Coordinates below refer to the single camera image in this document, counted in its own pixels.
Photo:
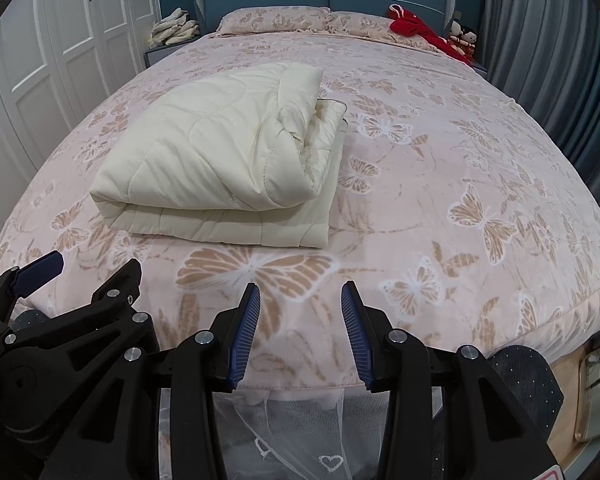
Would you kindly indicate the person's left leg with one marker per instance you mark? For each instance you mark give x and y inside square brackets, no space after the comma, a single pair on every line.
[32,319]

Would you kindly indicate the pink butterfly bedspread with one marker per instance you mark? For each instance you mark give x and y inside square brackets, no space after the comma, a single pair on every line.
[455,160]

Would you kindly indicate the red garment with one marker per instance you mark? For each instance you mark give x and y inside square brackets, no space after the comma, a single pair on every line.
[410,25]

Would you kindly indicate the pink floral pillow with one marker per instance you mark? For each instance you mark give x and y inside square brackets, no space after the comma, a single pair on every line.
[365,25]
[275,21]

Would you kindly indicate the grey curtain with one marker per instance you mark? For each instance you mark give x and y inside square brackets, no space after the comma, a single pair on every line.
[545,50]

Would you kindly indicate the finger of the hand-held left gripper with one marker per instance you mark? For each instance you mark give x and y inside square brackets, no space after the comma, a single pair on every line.
[115,310]
[40,266]

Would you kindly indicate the white wardrobe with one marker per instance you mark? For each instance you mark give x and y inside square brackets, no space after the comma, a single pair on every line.
[55,50]

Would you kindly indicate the blue nightstand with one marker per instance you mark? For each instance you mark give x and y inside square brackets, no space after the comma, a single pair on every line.
[479,67]
[162,55]

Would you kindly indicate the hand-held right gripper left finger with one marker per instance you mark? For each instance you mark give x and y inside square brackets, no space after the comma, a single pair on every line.
[245,340]

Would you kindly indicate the pile of cream clothes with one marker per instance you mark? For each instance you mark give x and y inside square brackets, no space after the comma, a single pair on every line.
[172,27]

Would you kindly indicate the cream quilted jacket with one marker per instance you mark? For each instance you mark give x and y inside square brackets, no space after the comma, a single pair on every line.
[205,160]

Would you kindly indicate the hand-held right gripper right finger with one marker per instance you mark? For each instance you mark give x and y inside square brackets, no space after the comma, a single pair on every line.
[355,340]

